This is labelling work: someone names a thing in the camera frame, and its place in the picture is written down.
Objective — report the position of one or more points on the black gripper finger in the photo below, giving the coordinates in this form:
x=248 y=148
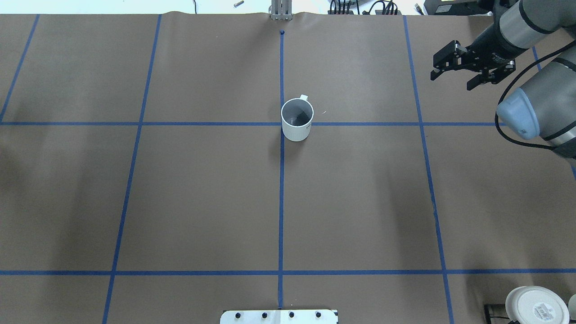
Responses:
x=481 y=79
x=446 y=59

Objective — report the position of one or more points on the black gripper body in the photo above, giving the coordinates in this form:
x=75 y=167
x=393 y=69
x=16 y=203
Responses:
x=492 y=48

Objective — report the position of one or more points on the white mug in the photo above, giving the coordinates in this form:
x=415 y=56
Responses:
x=297 y=115

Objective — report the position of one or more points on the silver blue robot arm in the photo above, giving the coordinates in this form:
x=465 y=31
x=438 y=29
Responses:
x=537 y=109

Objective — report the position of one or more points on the black power strip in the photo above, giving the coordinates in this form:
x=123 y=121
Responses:
x=363 y=7

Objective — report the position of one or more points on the white stacked bowls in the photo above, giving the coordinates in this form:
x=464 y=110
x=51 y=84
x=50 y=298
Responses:
x=536 y=305

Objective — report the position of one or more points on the black wire dish rack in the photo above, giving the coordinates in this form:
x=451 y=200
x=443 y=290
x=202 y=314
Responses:
x=495 y=314

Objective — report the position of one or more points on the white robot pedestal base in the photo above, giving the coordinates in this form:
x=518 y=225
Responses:
x=300 y=316

